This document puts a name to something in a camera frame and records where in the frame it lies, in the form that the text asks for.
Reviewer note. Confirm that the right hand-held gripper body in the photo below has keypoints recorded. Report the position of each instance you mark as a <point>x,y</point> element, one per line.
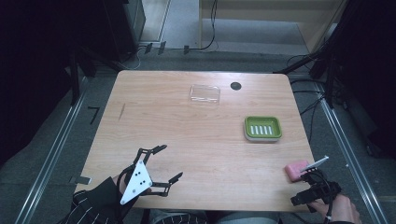
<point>323,188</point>

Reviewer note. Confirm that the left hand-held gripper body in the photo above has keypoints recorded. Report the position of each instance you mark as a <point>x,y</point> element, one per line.
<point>137,182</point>

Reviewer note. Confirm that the pink soap bar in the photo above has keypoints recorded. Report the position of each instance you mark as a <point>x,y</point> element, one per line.
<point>294,171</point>

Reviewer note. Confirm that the person's left hand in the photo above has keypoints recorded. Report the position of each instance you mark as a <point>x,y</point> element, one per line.
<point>120,184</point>

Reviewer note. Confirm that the person's right hand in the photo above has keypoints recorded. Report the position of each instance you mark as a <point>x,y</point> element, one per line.
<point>341,210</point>

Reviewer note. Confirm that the grey tape piece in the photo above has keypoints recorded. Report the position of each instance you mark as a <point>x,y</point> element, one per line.
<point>81,180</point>

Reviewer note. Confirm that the green soap dish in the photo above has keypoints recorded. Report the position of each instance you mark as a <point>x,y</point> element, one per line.
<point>263,128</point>

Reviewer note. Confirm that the clear plastic lid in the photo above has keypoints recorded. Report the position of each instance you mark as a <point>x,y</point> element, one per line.
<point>205,94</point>

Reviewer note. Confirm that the black round table grommet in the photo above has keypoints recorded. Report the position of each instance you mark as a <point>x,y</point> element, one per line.
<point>235,86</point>

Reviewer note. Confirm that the black metal stand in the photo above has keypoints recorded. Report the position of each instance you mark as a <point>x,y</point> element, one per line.
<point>74,77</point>
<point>320,59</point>

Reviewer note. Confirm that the dark cabinet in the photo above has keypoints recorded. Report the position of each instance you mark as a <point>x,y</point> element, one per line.
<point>124,28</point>

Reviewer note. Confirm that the light wooden shelf unit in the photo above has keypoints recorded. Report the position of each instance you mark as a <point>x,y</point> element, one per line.
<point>264,9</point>

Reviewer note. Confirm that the metal floor rail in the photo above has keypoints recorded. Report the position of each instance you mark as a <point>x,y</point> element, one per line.
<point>350,155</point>
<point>49,155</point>

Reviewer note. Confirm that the small black floor bracket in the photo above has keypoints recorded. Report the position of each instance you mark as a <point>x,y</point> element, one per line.
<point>148,48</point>
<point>162,47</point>
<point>186,49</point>

